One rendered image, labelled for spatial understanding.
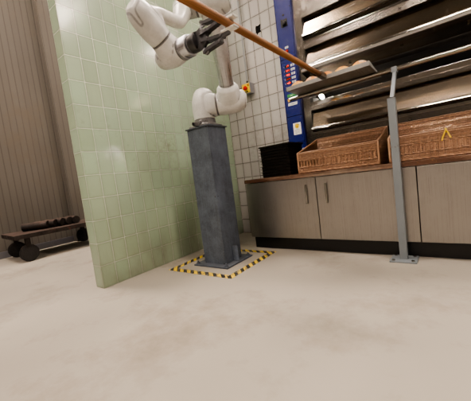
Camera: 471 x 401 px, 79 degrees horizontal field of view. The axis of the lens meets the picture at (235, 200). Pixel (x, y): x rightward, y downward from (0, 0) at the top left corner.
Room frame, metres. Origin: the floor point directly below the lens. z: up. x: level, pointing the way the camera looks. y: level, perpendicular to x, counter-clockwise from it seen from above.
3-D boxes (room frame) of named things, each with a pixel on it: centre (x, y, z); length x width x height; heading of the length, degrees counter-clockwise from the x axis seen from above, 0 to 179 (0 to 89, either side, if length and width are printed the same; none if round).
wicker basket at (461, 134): (1.77, -1.33, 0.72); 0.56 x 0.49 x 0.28; 54
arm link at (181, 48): (1.27, 0.12, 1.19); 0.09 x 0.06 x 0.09; 142
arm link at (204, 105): (2.12, 0.14, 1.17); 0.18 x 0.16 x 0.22; 84
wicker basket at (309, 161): (2.14, -0.85, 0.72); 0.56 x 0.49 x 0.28; 54
